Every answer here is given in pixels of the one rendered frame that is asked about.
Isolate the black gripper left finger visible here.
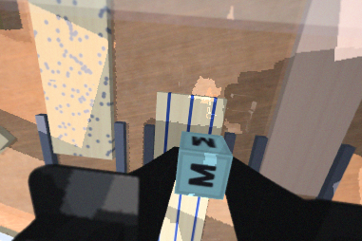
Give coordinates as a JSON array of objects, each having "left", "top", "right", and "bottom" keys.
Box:
[{"left": 29, "top": 147, "right": 180, "bottom": 241}]

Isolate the teal cube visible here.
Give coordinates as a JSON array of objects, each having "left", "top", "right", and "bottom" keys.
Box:
[{"left": 174, "top": 131, "right": 233, "bottom": 200}]

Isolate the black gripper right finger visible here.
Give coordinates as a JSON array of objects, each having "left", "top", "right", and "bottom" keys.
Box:
[{"left": 225, "top": 157, "right": 362, "bottom": 241}]

